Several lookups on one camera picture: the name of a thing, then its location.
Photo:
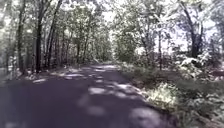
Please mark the dark grey asphalt path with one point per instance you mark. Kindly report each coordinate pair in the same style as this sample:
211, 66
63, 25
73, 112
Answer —
80, 100

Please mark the wood of trees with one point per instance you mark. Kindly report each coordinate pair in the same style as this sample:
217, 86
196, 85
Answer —
50, 33
166, 33

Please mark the overgrown grass verge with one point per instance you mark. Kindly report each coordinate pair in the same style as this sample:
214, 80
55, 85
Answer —
180, 93

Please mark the leaf-strewn earth verge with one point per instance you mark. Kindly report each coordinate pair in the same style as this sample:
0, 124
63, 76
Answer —
20, 76

